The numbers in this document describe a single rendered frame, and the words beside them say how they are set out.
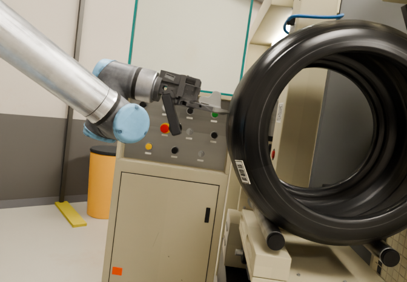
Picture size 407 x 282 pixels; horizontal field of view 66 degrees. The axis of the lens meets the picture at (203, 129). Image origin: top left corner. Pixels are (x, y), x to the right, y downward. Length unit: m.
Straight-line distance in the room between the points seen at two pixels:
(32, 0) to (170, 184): 2.45
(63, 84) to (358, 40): 0.65
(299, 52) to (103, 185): 2.63
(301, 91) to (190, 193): 0.72
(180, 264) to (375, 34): 1.29
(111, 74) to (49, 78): 0.22
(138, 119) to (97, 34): 2.91
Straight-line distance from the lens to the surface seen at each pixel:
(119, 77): 0.85
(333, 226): 0.84
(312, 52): 0.78
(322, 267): 1.01
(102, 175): 3.13
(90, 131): 0.85
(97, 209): 3.25
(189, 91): 0.84
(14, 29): 0.67
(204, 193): 1.52
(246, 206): 1.15
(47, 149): 3.49
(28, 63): 0.67
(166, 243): 1.62
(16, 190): 3.54
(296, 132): 1.15
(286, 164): 1.16
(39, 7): 3.48
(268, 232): 0.84
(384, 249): 0.93
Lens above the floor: 1.20
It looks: 4 degrees down
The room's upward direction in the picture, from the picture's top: 8 degrees clockwise
